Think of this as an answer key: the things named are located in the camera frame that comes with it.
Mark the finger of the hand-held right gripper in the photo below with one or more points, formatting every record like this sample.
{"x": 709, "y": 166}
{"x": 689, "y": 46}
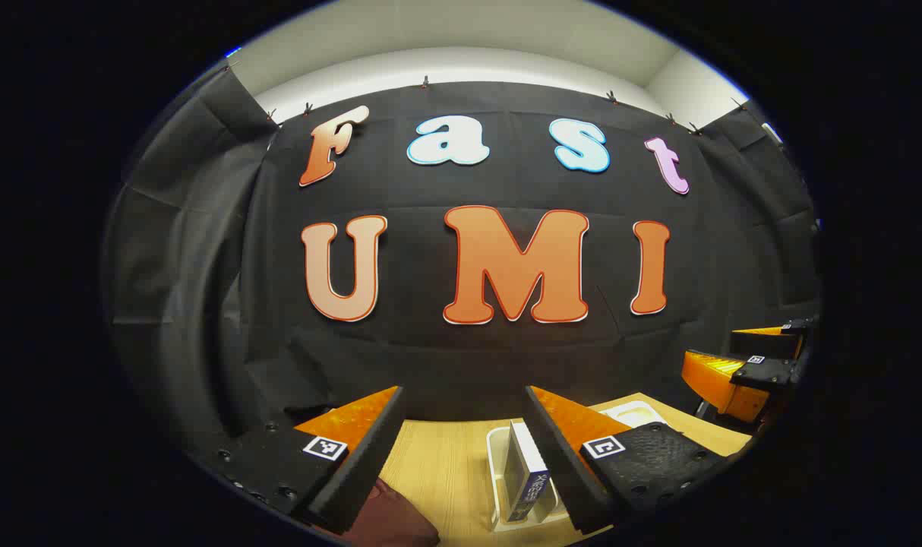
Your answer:
{"x": 765, "y": 374}
{"x": 765, "y": 346}

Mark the row of small black clips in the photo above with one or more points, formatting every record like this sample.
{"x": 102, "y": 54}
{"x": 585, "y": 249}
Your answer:
{"x": 424, "y": 81}

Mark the white bookshelf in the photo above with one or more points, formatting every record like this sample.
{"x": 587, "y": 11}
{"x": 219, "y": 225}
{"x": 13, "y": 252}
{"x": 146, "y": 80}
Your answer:
{"x": 497, "y": 471}

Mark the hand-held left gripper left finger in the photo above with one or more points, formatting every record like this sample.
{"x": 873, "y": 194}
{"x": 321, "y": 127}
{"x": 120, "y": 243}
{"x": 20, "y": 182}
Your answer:
{"x": 362, "y": 471}

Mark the black backdrop cloth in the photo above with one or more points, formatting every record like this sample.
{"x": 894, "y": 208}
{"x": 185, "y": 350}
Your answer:
{"x": 431, "y": 357}

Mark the maroon schoolbag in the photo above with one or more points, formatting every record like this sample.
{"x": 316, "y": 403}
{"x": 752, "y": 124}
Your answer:
{"x": 389, "y": 520}

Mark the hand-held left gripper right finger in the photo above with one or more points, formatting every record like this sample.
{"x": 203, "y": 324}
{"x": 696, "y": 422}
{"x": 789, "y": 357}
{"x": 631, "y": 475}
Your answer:
{"x": 560, "y": 471}

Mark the blue book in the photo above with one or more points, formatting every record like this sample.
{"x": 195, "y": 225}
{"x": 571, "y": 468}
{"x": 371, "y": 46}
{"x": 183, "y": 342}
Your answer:
{"x": 523, "y": 475}

